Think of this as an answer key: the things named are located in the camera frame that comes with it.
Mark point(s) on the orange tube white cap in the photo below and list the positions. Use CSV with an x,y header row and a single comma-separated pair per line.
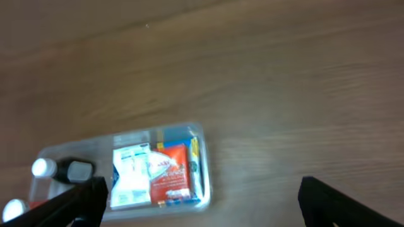
x,y
17,207

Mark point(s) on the red Panadol box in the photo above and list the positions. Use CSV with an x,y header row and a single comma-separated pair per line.
x,y
169,174

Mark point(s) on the blue yellow VapoDrops box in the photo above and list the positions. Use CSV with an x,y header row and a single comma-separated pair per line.
x,y
192,137

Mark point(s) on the dark bottle white cap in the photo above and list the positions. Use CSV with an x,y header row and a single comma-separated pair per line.
x,y
66,170

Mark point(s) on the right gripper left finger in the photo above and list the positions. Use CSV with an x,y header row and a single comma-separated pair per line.
x,y
83,205

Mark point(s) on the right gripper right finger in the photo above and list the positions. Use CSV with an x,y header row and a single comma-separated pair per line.
x,y
322,205

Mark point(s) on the clear plastic container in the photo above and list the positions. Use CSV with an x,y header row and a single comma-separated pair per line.
x,y
99,150

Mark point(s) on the white medicine box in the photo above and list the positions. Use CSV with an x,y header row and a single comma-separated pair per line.
x,y
130,178

